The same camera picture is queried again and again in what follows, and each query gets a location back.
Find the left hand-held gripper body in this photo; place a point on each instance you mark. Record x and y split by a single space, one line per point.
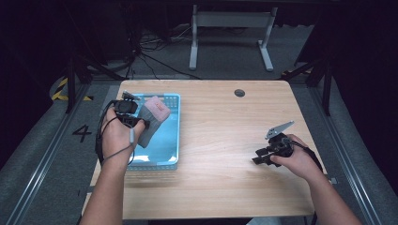
125 107

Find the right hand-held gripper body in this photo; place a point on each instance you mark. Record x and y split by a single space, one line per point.
280 145

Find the person's left hand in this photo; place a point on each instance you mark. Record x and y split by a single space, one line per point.
117 140

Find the black metal stand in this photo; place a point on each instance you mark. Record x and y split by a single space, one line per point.
71 84
325 81

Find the person's right hand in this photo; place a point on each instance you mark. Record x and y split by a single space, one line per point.
300 162

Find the yellow black floor tape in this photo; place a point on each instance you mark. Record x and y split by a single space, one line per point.
61 90

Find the light blue plastic basket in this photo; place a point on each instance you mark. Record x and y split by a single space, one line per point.
165 143

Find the white metal desk frame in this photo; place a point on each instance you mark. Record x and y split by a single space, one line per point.
231 19

